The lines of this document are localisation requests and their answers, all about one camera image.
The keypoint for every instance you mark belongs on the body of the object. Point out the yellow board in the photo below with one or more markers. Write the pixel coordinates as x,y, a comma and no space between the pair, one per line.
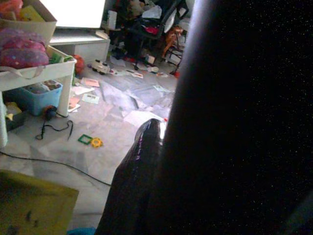
31,203

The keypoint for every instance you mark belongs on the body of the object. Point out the light blue paper sheet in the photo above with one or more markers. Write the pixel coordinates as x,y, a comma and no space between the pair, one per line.
161,88

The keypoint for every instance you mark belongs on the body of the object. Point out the yellow gear toy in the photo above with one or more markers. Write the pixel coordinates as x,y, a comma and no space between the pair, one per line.
96,142

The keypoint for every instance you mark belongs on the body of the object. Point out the pink spotted soft bag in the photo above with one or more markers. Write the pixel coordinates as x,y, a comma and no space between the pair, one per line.
22,52

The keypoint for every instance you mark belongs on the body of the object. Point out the black office chair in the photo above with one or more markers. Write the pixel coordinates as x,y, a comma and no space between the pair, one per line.
149,27

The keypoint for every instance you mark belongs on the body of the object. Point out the black orange round toy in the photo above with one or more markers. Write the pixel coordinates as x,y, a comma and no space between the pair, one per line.
51,112

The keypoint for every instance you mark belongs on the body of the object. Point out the orange toy figure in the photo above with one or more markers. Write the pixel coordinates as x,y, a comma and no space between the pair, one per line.
172,36

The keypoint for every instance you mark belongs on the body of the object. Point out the blue plastic storage bin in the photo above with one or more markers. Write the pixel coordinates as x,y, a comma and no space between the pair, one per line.
36,99

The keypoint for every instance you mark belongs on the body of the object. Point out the green square frame toy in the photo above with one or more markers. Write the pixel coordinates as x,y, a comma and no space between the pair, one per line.
81,138

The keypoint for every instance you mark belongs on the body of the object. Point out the white toy car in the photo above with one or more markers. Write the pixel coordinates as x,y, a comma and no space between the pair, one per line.
100,66

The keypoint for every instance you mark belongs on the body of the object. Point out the pink paper sheet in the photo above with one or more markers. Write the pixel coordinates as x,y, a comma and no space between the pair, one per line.
90,82

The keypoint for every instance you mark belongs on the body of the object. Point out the white low cabinet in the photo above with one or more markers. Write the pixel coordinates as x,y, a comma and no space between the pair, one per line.
83,46

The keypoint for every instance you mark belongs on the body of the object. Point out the large white paper sheet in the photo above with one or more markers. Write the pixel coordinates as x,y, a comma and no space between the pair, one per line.
141,117

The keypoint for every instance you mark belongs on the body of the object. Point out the red ball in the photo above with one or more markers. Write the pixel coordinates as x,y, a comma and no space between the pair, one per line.
79,64

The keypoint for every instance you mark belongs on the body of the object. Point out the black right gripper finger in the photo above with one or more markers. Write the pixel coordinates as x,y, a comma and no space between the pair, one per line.
137,176

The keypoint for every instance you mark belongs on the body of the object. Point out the orange paper sheet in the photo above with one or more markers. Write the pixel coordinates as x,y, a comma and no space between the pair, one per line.
73,102

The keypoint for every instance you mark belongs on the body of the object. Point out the white small plastic table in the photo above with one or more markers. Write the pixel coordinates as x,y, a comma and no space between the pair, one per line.
56,69

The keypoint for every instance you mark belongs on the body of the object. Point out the bright white screen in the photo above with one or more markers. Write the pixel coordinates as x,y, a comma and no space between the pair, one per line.
73,13

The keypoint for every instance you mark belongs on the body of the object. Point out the blue cloth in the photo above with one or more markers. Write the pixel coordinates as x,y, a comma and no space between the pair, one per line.
82,231

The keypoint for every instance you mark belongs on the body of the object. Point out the pale green card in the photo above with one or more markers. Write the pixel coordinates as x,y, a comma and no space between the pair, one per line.
90,99

